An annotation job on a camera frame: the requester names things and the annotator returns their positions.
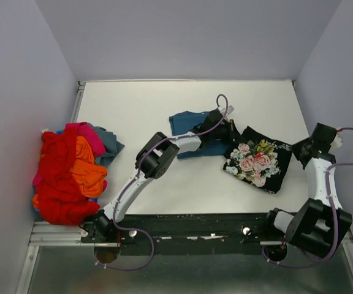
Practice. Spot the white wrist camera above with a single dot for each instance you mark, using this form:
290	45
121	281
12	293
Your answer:
337	142
226	111

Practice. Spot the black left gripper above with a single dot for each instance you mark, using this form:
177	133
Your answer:
228	125

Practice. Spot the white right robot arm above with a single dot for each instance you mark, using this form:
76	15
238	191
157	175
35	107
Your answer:
321	223

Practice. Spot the black t-shirt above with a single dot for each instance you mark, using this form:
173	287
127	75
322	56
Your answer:
258	160

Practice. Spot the aluminium frame rail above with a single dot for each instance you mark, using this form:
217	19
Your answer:
45	235

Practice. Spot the magenta t-shirt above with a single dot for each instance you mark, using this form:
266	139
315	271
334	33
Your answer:
87	134

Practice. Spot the red t-shirt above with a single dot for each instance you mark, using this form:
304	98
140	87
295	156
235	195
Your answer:
60	200

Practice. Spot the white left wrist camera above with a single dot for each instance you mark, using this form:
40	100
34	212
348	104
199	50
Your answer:
226	111

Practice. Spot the grey-blue t-shirt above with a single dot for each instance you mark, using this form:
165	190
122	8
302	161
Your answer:
111	144

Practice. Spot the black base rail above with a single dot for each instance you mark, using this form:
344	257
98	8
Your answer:
195	234

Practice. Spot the orange t-shirt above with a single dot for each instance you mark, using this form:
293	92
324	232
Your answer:
67	170

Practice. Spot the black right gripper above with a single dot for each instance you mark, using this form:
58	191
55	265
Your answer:
296	149

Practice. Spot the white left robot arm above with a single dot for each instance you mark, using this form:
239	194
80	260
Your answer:
154	159

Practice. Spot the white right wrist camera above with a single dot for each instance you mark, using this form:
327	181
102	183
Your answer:
337	142

